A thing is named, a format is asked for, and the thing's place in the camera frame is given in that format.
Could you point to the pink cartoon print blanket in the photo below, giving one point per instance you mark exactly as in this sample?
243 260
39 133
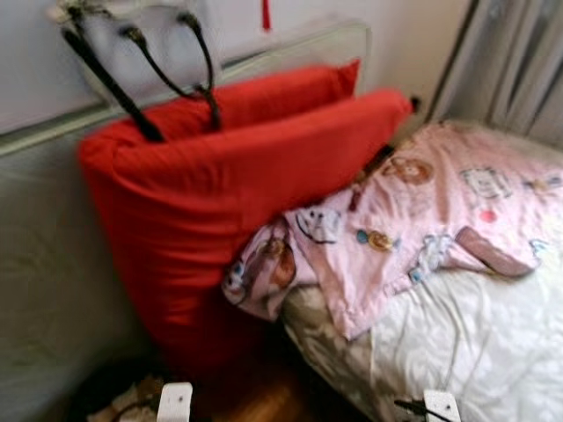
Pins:
440 202

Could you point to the grey curtain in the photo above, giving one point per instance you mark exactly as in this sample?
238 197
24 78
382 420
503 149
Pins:
510 61

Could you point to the bed with beige floral sheet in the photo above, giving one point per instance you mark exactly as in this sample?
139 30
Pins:
475 352

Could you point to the red hanging tassel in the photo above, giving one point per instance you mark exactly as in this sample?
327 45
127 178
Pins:
266 13

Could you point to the large red cushion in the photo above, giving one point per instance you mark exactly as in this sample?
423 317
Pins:
193 220

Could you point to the crumpled white paper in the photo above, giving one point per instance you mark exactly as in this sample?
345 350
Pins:
110 411

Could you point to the black bin with blue rim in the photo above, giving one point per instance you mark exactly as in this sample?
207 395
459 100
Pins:
88 396

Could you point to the dark wall outlet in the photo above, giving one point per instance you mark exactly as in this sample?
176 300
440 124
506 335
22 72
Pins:
414 104

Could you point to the grey wall panel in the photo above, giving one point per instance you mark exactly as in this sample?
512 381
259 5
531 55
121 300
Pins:
167 44

